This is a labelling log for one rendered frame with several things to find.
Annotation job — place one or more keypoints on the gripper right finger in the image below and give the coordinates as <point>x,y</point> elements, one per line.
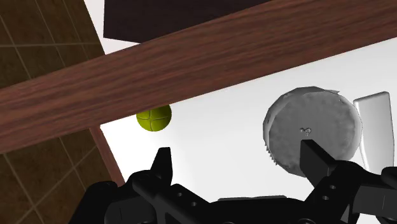
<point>335,183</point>

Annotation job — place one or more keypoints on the yellow-green ball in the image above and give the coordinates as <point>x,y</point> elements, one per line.
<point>154,118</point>

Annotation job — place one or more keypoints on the white flat rectangular object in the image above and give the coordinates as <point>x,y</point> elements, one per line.
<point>377,130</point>

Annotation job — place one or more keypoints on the grey round disc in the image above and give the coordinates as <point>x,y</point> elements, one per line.
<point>310,124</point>

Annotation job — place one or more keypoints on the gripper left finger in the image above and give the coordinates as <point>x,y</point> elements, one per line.
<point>161,183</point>

